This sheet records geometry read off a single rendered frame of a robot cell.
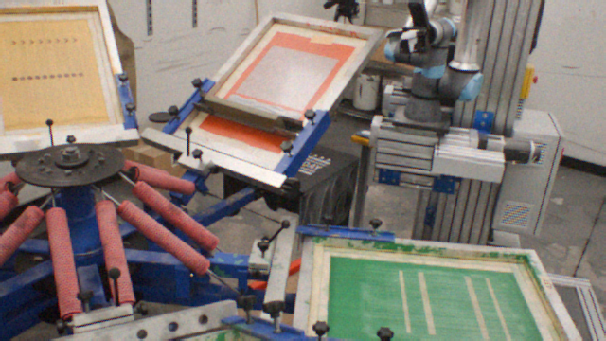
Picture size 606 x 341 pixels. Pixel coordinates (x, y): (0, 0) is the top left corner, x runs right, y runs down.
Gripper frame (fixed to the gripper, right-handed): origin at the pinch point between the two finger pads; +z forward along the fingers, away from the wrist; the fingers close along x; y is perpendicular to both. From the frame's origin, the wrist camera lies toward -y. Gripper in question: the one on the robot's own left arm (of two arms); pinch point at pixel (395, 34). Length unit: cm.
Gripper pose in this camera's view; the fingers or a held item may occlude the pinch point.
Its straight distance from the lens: 169.7
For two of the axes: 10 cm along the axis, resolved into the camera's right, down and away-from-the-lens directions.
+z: -6.2, 3.0, -7.3
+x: -7.8, -1.8, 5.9
